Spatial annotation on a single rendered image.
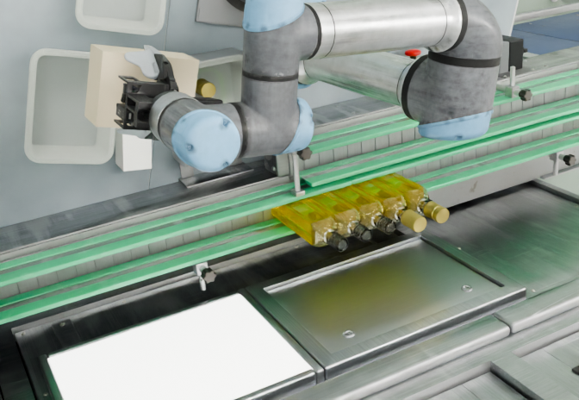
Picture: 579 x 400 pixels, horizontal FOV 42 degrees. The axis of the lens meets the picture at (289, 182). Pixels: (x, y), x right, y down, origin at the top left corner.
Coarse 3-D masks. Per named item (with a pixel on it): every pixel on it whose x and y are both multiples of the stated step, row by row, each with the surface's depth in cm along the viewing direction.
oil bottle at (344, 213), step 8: (328, 192) 165; (312, 200) 162; (320, 200) 161; (328, 200) 161; (336, 200) 160; (328, 208) 157; (336, 208) 157; (344, 208) 156; (352, 208) 156; (336, 216) 154; (344, 216) 154; (352, 216) 154; (360, 216) 155; (344, 224) 153; (344, 232) 154
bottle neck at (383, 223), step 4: (376, 216) 155; (380, 216) 155; (384, 216) 154; (372, 220) 156; (376, 220) 155; (380, 220) 154; (384, 220) 153; (388, 220) 153; (372, 224) 156; (376, 224) 155; (380, 224) 153; (384, 224) 152; (388, 224) 152; (392, 224) 154; (380, 228) 154; (384, 228) 152; (388, 228) 154; (392, 228) 154; (384, 232) 153; (388, 232) 153; (392, 232) 153
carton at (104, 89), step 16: (96, 48) 119; (112, 48) 121; (128, 48) 124; (96, 64) 119; (112, 64) 118; (128, 64) 119; (176, 64) 123; (192, 64) 124; (96, 80) 119; (112, 80) 118; (144, 80) 121; (176, 80) 123; (192, 80) 125; (96, 96) 119; (112, 96) 119; (192, 96) 126; (96, 112) 119; (112, 112) 120
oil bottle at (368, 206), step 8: (336, 192) 165; (344, 192) 164; (352, 192) 164; (360, 192) 163; (344, 200) 162; (352, 200) 160; (360, 200) 159; (368, 200) 159; (376, 200) 159; (360, 208) 157; (368, 208) 156; (376, 208) 156; (368, 216) 156; (368, 224) 156
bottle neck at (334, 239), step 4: (328, 232) 151; (332, 232) 150; (336, 232) 151; (324, 236) 151; (328, 236) 150; (332, 236) 149; (336, 236) 148; (340, 236) 148; (324, 240) 152; (328, 240) 150; (332, 240) 149; (336, 240) 148; (340, 240) 147; (344, 240) 148; (332, 244) 149; (336, 244) 147; (340, 244) 150; (344, 244) 149; (336, 248) 148; (340, 248) 149; (344, 248) 149
